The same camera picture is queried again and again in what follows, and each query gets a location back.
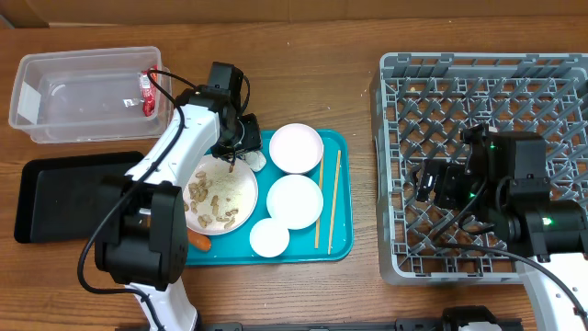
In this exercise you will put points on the teal serving tray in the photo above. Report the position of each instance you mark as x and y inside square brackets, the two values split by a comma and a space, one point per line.
[234, 247]

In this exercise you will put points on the wooden chopstick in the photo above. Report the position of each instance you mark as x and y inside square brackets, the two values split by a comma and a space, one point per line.
[320, 206]
[334, 200]

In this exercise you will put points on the white cup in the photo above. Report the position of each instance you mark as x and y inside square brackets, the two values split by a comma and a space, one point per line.
[269, 238]

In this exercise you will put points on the white bowl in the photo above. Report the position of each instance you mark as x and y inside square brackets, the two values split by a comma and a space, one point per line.
[293, 200]

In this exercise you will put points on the orange carrot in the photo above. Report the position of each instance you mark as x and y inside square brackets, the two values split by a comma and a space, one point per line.
[199, 241]

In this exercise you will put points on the white paper tissue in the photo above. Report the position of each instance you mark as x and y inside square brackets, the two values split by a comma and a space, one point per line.
[256, 160]

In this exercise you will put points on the red snack wrapper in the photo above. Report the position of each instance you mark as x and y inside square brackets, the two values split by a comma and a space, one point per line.
[148, 92]

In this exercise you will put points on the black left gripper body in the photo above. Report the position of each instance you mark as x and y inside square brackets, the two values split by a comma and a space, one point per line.
[245, 135]

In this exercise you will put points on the clear plastic waste bin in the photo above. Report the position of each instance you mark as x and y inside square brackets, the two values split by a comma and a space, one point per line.
[88, 96]

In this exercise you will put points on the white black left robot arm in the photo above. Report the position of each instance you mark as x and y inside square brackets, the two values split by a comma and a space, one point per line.
[140, 245]

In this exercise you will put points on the grey dishwasher rack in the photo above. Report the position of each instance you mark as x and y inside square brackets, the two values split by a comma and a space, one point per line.
[420, 102]

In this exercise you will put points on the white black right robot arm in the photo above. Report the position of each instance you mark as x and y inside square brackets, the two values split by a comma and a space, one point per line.
[504, 184]

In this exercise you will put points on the pink plate with rice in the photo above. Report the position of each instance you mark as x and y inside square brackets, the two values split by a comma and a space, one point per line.
[219, 197]

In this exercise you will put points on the left wooden chopstick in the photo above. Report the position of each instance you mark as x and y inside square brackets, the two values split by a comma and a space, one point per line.
[320, 206]

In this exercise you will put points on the black plastic tray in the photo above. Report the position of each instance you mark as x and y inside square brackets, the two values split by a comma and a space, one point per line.
[57, 196]

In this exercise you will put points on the right wooden chopstick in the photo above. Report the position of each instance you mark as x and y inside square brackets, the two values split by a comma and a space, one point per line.
[334, 200]

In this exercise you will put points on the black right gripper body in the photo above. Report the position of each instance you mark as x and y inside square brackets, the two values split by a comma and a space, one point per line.
[455, 191]

